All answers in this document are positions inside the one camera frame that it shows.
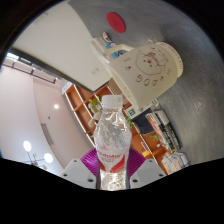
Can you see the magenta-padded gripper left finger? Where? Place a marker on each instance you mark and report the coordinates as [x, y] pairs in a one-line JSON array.
[[75, 170]]

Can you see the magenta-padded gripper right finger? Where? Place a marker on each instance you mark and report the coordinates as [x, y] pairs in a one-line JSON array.
[[150, 171]]

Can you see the clear plastic water bottle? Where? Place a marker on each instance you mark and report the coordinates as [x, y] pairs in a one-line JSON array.
[[111, 140]]

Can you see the colourful book stack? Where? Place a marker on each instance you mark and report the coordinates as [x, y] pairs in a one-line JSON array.
[[176, 163]]

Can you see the ceiling air vent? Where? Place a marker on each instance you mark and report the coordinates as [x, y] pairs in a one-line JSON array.
[[46, 133]]

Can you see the branched ceiling lamp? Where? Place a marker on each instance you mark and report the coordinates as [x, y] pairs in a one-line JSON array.
[[27, 146]]

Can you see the green and white carton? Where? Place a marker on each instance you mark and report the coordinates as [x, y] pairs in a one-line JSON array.
[[132, 111]]

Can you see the recessed ceiling light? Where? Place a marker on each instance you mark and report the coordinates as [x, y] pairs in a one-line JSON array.
[[56, 106]]

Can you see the wooden shelf unit with books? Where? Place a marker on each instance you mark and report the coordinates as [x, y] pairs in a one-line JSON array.
[[80, 103]]

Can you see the cream mug with red drawing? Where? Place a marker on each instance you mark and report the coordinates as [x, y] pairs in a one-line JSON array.
[[146, 80]]

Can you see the small round badge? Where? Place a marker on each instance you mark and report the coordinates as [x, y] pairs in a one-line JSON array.
[[106, 36]]

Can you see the flat round red coaster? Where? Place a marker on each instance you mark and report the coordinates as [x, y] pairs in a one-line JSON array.
[[115, 22]]

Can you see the white wall socket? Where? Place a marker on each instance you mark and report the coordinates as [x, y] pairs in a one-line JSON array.
[[94, 71]]

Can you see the black ceiling track rail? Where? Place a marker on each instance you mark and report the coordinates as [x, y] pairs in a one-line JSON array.
[[30, 68]]

